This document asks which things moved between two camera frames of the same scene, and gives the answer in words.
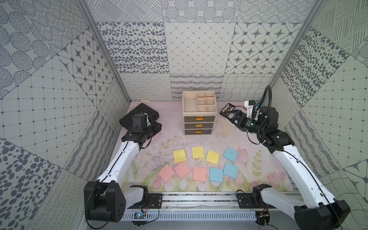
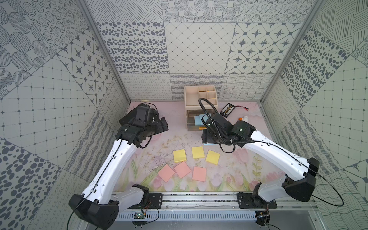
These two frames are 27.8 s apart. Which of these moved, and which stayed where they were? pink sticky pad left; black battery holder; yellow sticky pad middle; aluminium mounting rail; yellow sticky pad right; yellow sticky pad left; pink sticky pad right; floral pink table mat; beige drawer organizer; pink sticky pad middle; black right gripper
Moved: black right gripper; beige drawer organizer
Stayed: aluminium mounting rail; yellow sticky pad right; pink sticky pad middle; floral pink table mat; pink sticky pad right; pink sticky pad left; yellow sticky pad left; yellow sticky pad middle; black battery holder
